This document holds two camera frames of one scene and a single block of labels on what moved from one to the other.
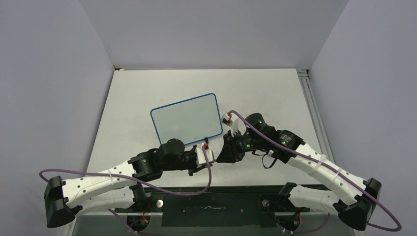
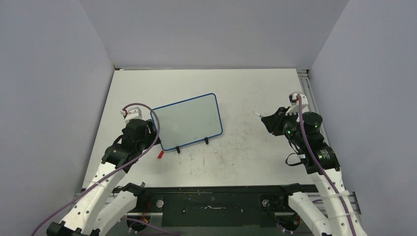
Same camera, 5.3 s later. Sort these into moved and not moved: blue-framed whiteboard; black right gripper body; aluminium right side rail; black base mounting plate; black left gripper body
Moved: black right gripper body; black left gripper body
Not moved: blue-framed whiteboard; black base mounting plate; aluminium right side rail
